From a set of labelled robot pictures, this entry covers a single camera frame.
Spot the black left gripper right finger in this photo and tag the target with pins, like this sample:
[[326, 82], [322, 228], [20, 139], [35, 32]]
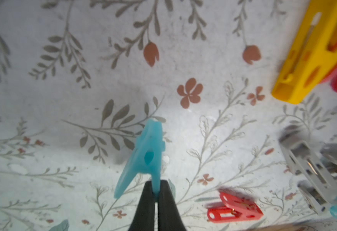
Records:
[[169, 218]]

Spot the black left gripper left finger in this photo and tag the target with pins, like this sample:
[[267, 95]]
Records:
[[144, 218]]

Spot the red clothespin near tray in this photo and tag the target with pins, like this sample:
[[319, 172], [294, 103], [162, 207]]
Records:
[[234, 209]]

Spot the grey clothespin pile left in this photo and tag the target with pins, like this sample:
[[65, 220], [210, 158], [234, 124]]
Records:
[[319, 190]]

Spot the yellow clothespin left pair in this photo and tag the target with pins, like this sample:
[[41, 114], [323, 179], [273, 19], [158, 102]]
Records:
[[312, 55]]

